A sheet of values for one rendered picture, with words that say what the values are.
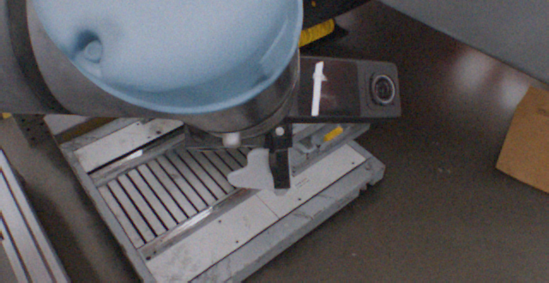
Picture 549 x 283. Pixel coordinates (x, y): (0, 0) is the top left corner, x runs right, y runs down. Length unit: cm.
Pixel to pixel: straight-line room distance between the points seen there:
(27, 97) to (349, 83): 21
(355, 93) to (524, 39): 51
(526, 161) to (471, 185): 25
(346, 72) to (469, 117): 160
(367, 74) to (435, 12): 55
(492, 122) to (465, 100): 15
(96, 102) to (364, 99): 21
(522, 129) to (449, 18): 113
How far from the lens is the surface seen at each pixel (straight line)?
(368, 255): 138
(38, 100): 18
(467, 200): 160
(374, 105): 33
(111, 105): 16
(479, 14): 82
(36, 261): 123
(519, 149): 184
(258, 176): 40
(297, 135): 136
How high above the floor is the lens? 117
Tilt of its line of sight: 45 degrees down
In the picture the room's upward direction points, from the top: straight up
